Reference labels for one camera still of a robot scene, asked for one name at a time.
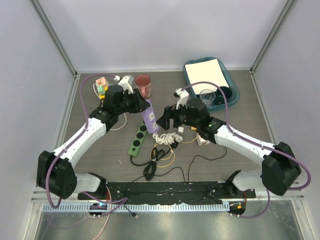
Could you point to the green power strip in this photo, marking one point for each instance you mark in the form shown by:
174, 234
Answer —
138, 140

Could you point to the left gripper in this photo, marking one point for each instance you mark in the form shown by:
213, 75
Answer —
140, 103

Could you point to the dark green cup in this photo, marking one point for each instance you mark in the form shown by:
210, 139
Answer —
219, 95

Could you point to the black round plug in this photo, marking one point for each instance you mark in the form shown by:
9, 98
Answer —
174, 145

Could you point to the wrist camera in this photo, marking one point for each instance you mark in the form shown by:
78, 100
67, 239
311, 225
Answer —
182, 97
126, 83

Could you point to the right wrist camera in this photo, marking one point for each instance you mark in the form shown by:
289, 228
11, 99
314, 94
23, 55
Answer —
182, 97

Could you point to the purple power strip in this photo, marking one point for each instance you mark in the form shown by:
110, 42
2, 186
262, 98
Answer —
150, 119

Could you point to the white cube adapter plug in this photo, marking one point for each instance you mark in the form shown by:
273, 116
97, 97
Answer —
201, 141

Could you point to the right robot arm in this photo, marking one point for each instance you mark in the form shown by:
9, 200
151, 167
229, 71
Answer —
277, 170

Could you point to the small white usb charger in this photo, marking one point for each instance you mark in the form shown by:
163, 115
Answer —
181, 130

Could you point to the clear plastic cup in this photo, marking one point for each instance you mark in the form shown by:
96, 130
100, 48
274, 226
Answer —
207, 96

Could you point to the black mounting plate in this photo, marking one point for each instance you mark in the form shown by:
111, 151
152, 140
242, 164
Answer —
160, 192

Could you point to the white paper sheet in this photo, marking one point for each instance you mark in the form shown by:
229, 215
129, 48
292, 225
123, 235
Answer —
206, 71

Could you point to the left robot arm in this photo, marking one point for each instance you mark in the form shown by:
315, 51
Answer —
56, 169

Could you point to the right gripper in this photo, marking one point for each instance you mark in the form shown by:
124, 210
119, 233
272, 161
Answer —
164, 120

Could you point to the slotted cable duct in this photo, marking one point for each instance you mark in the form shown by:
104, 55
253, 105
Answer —
78, 207

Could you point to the pink mug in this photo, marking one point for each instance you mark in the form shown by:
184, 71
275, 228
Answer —
143, 83

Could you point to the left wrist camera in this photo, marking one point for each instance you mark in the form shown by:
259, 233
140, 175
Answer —
126, 83

